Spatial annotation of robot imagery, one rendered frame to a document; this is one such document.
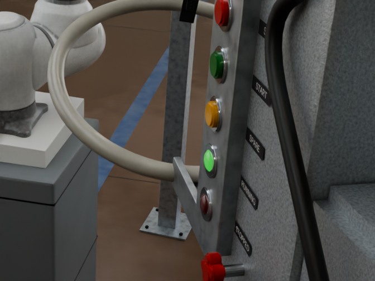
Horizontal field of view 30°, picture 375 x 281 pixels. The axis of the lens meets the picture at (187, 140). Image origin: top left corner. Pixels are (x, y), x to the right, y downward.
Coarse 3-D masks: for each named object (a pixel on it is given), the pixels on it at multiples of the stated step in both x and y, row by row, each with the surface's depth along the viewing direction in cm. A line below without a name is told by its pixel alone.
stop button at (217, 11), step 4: (220, 0) 63; (224, 0) 63; (216, 4) 64; (220, 4) 63; (224, 4) 63; (216, 8) 64; (220, 8) 63; (224, 8) 63; (216, 12) 64; (220, 12) 63; (224, 12) 63; (216, 16) 64; (220, 16) 63; (224, 16) 63; (216, 20) 64; (220, 20) 63; (224, 20) 63; (220, 24) 64; (224, 24) 63
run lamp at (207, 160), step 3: (207, 150) 71; (207, 153) 70; (210, 153) 70; (204, 156) 70; (207, 156) 70; (210, 156) 70; (204, 159) 70; (207, 159) 70; (210, 159) 69; (204, 162) 70; (207, 162) 70; (210, 162) 69; (207, 165) 70; (210, 165) 70; (207, 168) 70; (210, 168) 70
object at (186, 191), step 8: (176, 160) 113; (176, 168) 112; (184, 168) 110; (176, 176) 112; (184, 176) 108; (176, 184) 112; (184, 184) 108; (192, 184) 106; (176, 192) 113; (184, 192) 108; (192, 192) 104; (184, 200) 108; (192, 200) 104; (184, 208) 108; (192, 208) 104; (192, 216) 104; (192, 224) 104; (200, 232) 100; (200, 240) 100; (208, 248) 96
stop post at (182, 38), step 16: (176, 16) 258; (176, 32) 261; (192, 32) 262; (176, 48) 263; (192, 48) 267; (176, 64) 266; (192, 64) 272; (176, 80) 269; (176, 96) 271; (176, 112) 274; (176, 128) 277; (176, 144) 280; (160, 192) 291; (160, 208) 294; (176, 208) 292; (144, 224) 298; (160, 224) 297; (176, 224) 297
